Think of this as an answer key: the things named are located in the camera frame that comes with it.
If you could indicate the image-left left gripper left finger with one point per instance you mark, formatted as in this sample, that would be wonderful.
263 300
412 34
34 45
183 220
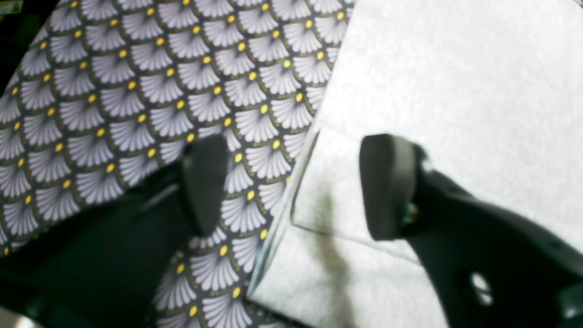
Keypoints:
101 267

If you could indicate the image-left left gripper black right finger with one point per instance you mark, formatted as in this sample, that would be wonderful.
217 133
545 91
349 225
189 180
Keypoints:
490 267

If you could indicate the light grey T-shirt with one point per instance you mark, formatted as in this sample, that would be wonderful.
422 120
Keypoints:
490 89

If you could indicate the patterned fan-print tablecloth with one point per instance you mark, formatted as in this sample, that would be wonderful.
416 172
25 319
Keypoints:
110 91

